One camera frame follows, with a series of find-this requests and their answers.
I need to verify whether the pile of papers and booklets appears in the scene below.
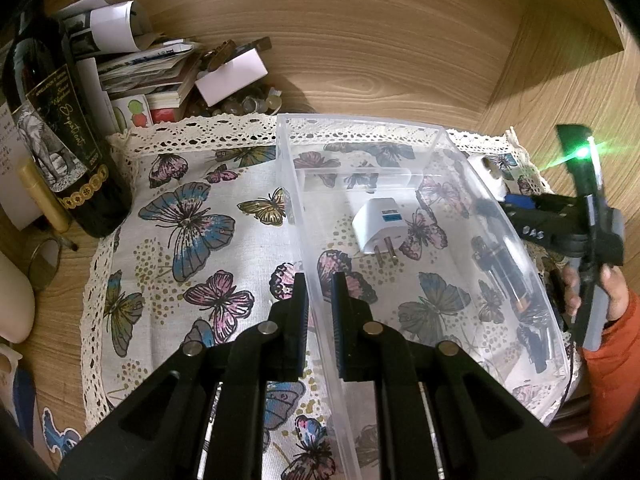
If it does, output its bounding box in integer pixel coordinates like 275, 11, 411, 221
55, 0, 207, 128

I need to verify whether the blue bird sticker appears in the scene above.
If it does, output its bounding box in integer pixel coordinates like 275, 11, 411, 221
42, 407, 81, 458

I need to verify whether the person's right hand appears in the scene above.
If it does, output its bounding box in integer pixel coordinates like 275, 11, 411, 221
561, 264, 630, 322

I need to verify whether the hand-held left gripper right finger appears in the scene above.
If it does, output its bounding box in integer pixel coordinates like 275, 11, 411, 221
332, 272, 586, 480

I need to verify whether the white handheld massager device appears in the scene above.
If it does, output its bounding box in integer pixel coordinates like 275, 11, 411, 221
467, 152, 512, 202

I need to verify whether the pile of small trinkets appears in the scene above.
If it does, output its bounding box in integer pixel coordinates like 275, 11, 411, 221
187, 37, 284, 117

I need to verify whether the butterfly printed lace cloth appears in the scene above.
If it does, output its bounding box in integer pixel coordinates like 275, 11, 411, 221
80, 112, 583, 480

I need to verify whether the white plug adapter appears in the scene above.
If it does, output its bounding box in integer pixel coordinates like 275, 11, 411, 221
352, 197, 402, 267

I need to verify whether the clear plastic storage box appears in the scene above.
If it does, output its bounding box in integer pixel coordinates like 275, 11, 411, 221
276, 114, 571, 480

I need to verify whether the white handwritten paper sheet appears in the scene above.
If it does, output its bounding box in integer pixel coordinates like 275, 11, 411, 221
0, 105, 42, 231

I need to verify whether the black key fob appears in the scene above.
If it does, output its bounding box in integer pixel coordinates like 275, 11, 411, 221
517, 312, 552, 375

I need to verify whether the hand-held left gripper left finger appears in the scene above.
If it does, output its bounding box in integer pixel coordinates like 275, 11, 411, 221
59, 272, 311, 480

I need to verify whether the gold tube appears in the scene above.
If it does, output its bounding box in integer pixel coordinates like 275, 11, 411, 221
17, 165, 71, 233

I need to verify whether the white paper card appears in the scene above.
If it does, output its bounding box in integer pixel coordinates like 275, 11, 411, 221
195, 49, 269, 106

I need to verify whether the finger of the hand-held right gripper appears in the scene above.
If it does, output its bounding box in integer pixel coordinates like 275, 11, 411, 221
506, 206, 585, 257
501, 192, 588, 212

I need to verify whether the fruit sticker card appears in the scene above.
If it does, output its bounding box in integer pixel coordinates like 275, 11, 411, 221
112, 95, 154, 134

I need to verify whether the dark wine bottle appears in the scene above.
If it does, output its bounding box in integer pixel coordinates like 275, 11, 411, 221
2, 10, 133, 238

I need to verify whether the cream ceramic object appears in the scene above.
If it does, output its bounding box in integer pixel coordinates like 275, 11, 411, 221
0, 250, 36, 343

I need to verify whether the rolled white paper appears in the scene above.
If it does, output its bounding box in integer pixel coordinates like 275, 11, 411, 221
57, 0, 152, 57

